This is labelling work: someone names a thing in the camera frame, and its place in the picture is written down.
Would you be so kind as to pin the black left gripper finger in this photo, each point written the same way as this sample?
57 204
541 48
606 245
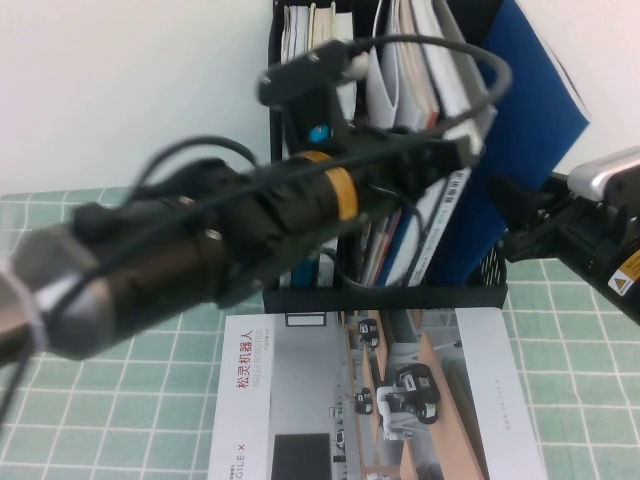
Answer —
465 144
445 161

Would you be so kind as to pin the stack of leaning magazines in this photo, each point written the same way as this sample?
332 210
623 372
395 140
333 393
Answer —
450 85

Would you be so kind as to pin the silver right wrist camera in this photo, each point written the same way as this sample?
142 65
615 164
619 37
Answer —
605 170

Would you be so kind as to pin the white curled cover magazine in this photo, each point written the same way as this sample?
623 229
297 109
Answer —
382 95

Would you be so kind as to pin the white car suspension book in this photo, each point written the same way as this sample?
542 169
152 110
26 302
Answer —
440 220

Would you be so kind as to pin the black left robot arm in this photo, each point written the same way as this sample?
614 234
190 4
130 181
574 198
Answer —
150 260

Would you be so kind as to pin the green checked tablecloth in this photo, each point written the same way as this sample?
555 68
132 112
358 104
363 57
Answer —
575 375

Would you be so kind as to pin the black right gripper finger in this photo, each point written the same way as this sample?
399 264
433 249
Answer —
525 245
515 200

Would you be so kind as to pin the blue spine book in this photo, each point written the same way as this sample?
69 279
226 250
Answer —
322 25

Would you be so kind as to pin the red edged magazine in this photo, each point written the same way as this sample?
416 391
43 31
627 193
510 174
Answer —
415 75

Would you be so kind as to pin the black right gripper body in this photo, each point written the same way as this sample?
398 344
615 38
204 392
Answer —
590 235

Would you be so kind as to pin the black plastic book holder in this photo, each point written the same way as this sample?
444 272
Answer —
400 300

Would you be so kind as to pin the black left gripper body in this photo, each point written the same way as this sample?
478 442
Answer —
390 160

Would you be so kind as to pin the large dark blue book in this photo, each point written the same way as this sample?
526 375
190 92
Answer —
525 125

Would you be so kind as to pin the white robot photo brochure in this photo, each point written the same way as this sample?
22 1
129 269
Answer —
300 400

